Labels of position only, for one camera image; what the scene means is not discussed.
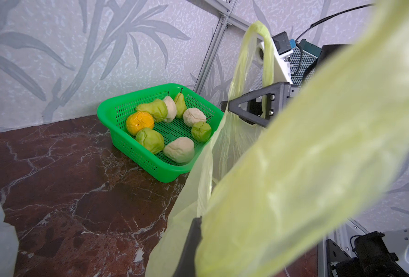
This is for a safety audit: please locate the cream pear top centre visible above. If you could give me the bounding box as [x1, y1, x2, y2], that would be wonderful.
[163, 95, 177, 123]

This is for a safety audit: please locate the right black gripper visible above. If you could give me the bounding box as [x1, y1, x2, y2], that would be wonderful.
[220, 82, 300, 128]

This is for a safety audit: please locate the green pear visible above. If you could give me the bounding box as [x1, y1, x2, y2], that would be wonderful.
[135, 128, 165, 154]
[136, 99, 168, 122]
[191, 122, 212, 143]
[174, 89, 188, 119]

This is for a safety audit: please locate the cream pear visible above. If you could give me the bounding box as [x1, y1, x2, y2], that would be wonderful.
[183, 107, 207, 128]
[163, 137, 195, 164]
[163, 95, 177, 123]

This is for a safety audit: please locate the orange pear upper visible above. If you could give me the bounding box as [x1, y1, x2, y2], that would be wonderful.
[126, 111, 155, 136]

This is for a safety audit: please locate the green pear top left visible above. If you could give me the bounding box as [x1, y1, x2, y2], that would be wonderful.
[136, 99, 168, 122]

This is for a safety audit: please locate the light green plastic bag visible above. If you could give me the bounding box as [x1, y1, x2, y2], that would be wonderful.
[146, 1, 409, 277]

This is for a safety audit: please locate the green plastic basket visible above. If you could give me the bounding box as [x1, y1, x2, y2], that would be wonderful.
[97, 83, 224, 183]

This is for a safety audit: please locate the cream pear right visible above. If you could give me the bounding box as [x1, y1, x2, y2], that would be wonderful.
[183, 107, 207, 128]

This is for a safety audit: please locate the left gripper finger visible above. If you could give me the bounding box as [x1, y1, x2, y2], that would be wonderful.
[173, 218, 202, 277]

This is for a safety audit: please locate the white wire mesh basket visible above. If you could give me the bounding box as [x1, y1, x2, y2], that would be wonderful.
[248, 46, 322, 92]

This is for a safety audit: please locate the green pear centre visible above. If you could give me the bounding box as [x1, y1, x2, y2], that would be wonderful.
[135, 128, 165, 154]

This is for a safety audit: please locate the green pear top right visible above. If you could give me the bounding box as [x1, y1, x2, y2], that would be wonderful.
[174, 89, 188, 119]

